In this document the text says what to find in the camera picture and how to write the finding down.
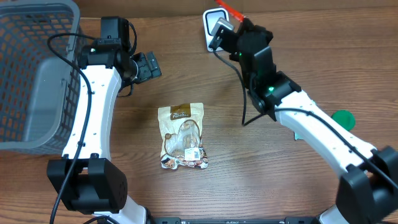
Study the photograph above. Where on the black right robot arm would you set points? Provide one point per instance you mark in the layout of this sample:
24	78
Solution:
367	190

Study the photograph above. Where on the green lid white jar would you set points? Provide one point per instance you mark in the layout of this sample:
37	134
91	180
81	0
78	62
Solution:
345	119

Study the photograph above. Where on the light green wipes packet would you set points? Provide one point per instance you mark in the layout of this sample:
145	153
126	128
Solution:
296	136

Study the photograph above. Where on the grey plastic mesh basket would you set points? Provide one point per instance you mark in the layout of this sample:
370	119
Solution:
39	91

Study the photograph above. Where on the red candy bar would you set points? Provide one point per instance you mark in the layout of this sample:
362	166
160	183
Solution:
236	14

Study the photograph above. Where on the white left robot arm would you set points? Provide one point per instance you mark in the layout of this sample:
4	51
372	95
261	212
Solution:
84	177

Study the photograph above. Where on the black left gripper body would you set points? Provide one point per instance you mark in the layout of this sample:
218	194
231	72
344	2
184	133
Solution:
148	66

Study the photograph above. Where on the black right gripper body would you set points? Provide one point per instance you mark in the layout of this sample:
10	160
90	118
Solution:
232	53

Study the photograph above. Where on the white barcode scanner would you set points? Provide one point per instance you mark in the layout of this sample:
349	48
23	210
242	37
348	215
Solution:
210	17

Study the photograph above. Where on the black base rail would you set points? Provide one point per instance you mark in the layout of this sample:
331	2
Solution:
286	220

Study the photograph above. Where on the brown snack pouch red label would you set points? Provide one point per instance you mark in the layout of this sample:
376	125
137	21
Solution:
181	129

